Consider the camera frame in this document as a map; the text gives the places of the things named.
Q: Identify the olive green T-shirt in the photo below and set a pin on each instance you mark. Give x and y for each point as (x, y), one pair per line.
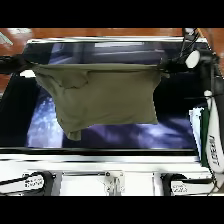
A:
(106, 96)

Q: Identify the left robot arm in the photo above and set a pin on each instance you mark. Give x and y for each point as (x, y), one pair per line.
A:
(13, 64)

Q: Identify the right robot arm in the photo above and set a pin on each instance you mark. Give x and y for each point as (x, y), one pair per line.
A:
(216, 120)

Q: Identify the dark green garment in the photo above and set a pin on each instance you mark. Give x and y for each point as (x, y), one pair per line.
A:
(204, 133)

